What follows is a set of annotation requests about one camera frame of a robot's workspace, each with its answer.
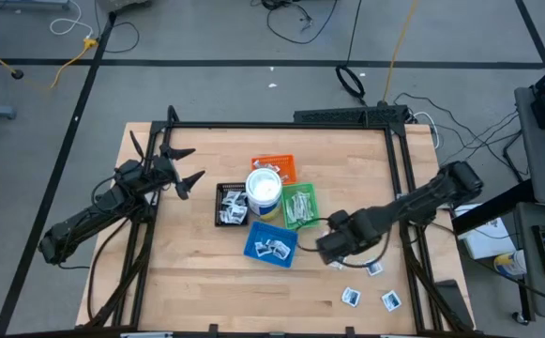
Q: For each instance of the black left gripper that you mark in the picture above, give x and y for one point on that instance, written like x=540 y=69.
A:
x=161 y=173

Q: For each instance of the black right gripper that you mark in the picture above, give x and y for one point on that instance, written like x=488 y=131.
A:
x=352 y=230

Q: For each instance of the green plastic basket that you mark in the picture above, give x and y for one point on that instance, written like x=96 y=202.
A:
x=316 y=206

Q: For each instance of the blue plastic basket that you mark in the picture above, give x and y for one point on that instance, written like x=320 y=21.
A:
x=277 y=230

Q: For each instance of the blue yellow wipes canister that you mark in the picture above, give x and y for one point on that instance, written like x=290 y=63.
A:
x=263 y=188

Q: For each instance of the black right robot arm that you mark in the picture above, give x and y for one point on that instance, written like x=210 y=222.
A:
x=431 y=195

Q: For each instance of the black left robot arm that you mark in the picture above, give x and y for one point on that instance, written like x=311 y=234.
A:
x=89 y=218

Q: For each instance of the black plastic basket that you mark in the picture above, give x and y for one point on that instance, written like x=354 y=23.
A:
x=218 y=206

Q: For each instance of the orange plastic basket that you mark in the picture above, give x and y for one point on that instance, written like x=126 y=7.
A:
x=286 y=162

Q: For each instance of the black table clamp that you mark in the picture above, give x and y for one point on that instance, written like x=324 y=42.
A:
x=213 y=328
x=349 y=330

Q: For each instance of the black perforated long box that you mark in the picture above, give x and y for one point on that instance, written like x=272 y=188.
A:
x=347 y=115

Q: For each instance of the black flat foot plate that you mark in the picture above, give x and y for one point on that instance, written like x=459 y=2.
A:
x=450 y=300

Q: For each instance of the white box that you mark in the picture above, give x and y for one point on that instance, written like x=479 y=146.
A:
x=483 y=239

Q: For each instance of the black desk base bar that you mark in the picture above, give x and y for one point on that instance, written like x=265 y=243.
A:
x=492 y=211

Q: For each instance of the white yellow canister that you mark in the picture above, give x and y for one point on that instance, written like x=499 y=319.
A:
x=511 y=265

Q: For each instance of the grey floor box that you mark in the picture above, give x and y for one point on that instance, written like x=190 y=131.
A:
x=122 y=3

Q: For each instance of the grey desk surface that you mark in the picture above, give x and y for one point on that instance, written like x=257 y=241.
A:
x=527 y=281
x=541 y=159

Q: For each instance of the black caster wheel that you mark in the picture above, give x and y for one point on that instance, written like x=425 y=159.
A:
x=519 y=317

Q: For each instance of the black floor puck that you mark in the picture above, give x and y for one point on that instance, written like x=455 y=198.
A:
x=17 y=74

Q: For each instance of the grey blue floor rail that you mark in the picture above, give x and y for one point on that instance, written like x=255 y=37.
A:
x=23 y=4

